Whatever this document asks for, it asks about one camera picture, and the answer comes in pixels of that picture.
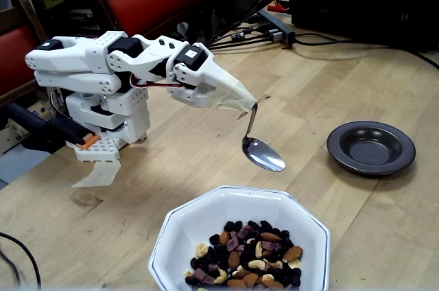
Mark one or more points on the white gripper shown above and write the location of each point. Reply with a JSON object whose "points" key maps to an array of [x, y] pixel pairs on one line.
{"points": [[219, 79]]}

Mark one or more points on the bent metal spoon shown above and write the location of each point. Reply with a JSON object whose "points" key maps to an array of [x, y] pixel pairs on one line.
{"points": [[264, 157]]}

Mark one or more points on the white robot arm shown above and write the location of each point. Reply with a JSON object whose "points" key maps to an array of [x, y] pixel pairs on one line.
{"points": [[68, 54]]}

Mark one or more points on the white octagonal bowl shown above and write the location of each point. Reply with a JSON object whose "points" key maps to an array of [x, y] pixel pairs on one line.
{"points": [[205, 215]]}

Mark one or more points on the dark brown plate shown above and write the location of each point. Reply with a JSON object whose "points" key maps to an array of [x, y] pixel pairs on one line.
{"points": [[370, 150]]}

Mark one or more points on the small black circuit board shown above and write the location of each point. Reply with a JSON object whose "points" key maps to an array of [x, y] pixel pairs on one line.
{"points": [[237, 35]]}

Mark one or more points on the grey usb hub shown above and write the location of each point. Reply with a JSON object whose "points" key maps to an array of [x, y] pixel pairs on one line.
{"points": [[279, 28]]}

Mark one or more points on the red alligator clips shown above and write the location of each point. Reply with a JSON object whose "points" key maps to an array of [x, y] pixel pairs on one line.
{"points": [[276, 7]]}

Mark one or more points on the beige masking tape piece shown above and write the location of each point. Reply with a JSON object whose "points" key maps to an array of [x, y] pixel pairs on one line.
{"points": [[99, 176]]}

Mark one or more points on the black clamp with orange tip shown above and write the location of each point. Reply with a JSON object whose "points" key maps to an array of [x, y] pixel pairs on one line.
{"points": [[51, 129]]}

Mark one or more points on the black plastic crate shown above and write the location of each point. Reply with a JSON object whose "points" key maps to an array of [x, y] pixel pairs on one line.
{"points": [[360, 13]]}

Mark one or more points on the trail mix nuts and raisins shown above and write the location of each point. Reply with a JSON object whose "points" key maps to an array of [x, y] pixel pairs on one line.
{"points": [[240, 253]]}

